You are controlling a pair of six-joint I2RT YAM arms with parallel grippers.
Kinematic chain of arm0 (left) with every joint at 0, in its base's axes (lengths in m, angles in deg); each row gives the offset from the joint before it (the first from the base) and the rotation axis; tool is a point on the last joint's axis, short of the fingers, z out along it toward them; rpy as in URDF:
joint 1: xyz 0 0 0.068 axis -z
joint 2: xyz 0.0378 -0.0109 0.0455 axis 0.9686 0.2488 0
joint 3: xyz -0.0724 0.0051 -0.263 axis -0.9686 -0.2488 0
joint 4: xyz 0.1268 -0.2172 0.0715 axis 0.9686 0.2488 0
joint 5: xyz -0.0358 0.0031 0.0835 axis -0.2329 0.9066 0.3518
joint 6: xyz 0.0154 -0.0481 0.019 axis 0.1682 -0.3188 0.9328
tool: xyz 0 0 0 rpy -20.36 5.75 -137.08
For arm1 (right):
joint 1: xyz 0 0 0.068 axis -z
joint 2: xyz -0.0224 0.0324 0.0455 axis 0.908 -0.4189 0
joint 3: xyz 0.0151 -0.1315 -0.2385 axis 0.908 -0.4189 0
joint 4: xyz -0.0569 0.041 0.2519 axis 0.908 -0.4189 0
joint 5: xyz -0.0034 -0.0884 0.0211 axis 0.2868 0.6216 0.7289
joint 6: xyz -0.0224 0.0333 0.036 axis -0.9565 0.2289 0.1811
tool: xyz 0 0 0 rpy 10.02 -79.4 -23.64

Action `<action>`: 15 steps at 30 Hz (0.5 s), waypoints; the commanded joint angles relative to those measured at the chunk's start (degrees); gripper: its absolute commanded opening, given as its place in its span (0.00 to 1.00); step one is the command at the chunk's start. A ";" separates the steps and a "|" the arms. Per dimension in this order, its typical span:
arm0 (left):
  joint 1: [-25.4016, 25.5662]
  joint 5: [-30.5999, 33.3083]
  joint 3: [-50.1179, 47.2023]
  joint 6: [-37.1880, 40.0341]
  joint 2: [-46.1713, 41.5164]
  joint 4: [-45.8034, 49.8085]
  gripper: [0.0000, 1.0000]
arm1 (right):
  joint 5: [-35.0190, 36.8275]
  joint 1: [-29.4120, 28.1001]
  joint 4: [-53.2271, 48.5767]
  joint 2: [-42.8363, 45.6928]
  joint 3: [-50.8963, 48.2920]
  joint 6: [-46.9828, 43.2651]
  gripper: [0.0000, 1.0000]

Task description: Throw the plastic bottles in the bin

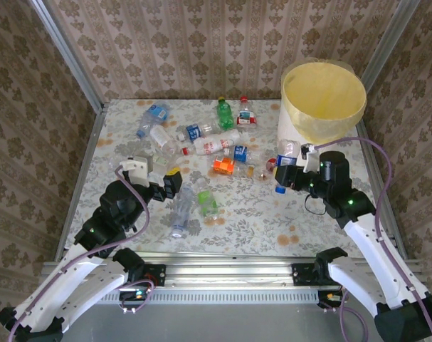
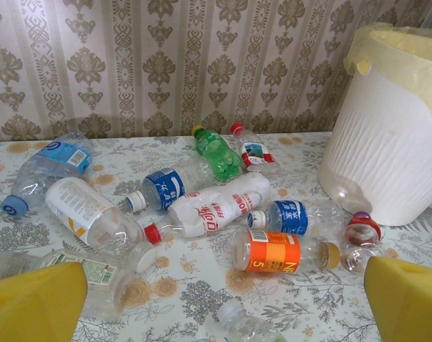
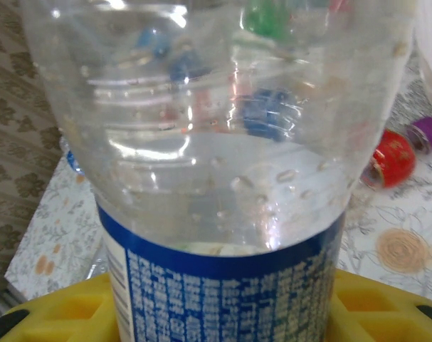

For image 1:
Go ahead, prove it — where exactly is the clear bottle green white label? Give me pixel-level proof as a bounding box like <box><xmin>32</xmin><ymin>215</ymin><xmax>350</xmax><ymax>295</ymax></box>
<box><xmin>132</xmin><ymin>149</ymin><xmax>183</xmax><ymax>179</ymax></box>

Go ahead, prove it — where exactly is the clear unlabelled bottle white cap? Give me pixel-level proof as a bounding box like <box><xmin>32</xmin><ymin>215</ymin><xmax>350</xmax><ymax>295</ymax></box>
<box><xmin>169</xmin><ymin>184</ymin><xmax>196</xmax><ymax>239</ymax></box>

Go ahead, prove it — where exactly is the blue label bottle blue cap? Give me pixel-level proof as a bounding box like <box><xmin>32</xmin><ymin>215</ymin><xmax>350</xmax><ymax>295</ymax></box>
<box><xmin>274</xmin><ymin>138</ymin><xmax>302</xmax><ymax>195</ymax></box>

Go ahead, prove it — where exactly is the long clear bottle blue label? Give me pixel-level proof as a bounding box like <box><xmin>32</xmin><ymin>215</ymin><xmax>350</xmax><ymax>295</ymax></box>
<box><xmin>175</xmin><ymin>120</ymin><xmax>222</xmax><ymax>143</ymax></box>

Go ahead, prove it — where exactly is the orange label bottle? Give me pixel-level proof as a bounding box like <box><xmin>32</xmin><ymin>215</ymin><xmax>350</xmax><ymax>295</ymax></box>
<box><xmin>213</xmin><ymin>155</ymin><xmax>255</xmax><ymax>176</ymax></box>

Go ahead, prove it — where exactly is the small blue label bottle 350mL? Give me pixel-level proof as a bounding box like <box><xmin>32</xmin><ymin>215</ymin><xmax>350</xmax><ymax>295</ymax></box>
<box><xmin>223</xmin><ymin>143</ymin><xmax>260</xmax><ymax>164</ymax></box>

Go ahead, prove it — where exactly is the green bottle yellow cap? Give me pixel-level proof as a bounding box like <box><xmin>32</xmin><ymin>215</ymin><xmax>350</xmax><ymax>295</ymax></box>
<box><xmin>216</xmin><ymin>95</ymin><xmax>237</xmax><ymax>130</ymax></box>

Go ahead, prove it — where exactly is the white plastic bin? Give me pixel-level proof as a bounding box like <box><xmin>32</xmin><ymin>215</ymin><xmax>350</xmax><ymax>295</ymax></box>
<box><xmin>276</xmin><ymin>101</ymin><xmax>309</xmax><ymax>146</ymax></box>

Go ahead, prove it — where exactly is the yellow plastic bin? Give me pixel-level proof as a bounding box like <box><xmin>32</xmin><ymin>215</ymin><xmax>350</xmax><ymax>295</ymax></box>
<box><xmin>280</xmin><ymin>58</ymin><xmax>368</xmax><ymax>143</ymax></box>

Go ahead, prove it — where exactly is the crushed bottle light blue label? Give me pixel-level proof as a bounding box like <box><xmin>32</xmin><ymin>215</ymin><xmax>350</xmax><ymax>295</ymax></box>
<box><xmin>136</xmin><ymin>101</ymin><xmax>171</xmax><ymax>139</ymax></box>

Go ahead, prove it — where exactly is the small circuit board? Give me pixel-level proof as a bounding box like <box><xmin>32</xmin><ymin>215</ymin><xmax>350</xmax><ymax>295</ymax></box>
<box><xmin>317</xmin><ymin>290</ymin><xmax>345</xmax><ymax>308</ymax></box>
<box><xmin>118</xmin><ymin>287</ymin><xmax>149</xmax><ymax>303</ymax></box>

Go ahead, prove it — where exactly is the aluminium base beam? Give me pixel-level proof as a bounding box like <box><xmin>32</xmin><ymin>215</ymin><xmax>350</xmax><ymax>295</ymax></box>
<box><xmin>41</xmin><ymin>251</ymin><xmax>425</xmax><ymax>290</ymax></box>

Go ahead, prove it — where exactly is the grey metal panel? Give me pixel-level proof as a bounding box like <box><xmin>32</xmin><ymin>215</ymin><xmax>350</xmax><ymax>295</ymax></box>
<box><xmin>64</xmin><ymin>302</ymin><xmax>380</xmax><ymax>342</ymax></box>

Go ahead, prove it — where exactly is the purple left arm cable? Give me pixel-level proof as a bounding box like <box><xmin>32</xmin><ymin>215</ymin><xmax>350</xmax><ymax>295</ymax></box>
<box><xmin>5</xmin><ymin>164</ymin><xmax>151</xmax><ymax>342</ymax></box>

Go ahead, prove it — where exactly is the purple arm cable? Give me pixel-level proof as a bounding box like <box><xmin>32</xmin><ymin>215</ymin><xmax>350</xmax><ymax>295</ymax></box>
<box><xmin>5</xmin><ymin>164</ymin><xmax>151</xmax><ymax>342</ymax></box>
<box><xmin>313</xmin><ymin>137</ymin><xmax>432</xmax><ymax>342</ymax></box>

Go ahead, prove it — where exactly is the thin black wire loop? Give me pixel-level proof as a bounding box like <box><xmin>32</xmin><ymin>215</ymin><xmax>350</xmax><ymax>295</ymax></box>
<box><xmin>303</xmin><ymin>194</ymin><xmax>327</xmax><ymax>217</ymax></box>

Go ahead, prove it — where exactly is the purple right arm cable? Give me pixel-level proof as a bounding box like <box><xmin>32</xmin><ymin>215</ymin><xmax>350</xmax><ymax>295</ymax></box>
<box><xmin>313</xmin><ymin>137</ymin><xmax>432</xmax><ymax>342</ymax></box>

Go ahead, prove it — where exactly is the thin purple base cable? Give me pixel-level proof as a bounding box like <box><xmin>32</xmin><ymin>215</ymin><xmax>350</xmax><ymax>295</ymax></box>
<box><xmin>322</xmin><ymin>284</ymin><xmax>370</xmax><ymax>342</ymax></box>
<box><xmin>119</xmin><ymin>279</ymin><xmax>155</xmax><ymax>315</ymax></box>

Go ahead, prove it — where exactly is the grey slotted cable duct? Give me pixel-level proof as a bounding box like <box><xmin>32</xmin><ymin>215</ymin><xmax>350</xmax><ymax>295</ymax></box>
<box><xmin>96</xmin><ymin>286</ymin><xmax>322</xmax><ymax>306</ymax></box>

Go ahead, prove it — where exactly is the aluminium frame post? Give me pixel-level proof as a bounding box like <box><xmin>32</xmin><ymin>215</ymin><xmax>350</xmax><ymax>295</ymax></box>
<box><xmin>357</xmin><ymin>0</ymin><xmax>423</xmax><ymax>94</ymax></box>
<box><xmin>29</xmin><ymin>0</ymin><xmax>108</xmax><ymax>112</ymax></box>

